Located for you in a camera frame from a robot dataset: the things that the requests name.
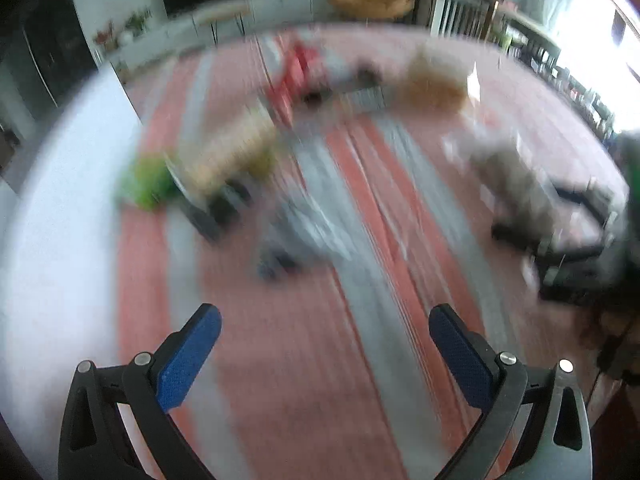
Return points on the grey snack packet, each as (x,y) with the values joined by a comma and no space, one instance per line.
(510,180)

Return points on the green snack packet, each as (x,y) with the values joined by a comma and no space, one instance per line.
(145,182)

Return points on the clear bread packet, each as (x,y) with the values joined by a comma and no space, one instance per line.
(225,150)

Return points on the striped tablecloth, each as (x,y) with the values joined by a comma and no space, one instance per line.
(310,360)

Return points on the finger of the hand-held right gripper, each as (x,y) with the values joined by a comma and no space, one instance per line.
(582,195)
(555,255)

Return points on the red flower plant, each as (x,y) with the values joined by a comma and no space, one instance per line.
(104,37)

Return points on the dark cookie packet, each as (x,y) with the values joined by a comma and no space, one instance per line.
(215,210)

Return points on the white board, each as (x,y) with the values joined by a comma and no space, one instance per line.
(65,240)

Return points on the cluttered wooden side table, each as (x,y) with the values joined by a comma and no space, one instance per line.
(540,45)

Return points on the tan snack packet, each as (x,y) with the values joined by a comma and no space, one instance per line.
(435,80)

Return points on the wooden slatted chair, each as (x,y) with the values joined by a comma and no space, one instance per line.
(465,10)

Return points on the green plant in white vase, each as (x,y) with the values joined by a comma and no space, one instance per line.
(136,22)

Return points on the white low cabinet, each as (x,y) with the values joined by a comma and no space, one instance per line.
(165,35)

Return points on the dark glass cabinet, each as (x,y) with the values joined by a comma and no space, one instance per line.
(55,45)

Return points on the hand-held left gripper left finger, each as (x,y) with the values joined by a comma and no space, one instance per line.
(187,360)

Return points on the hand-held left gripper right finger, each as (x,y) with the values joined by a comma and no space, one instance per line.
(460,360)

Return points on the wooden stool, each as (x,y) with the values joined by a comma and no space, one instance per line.
(220,10)

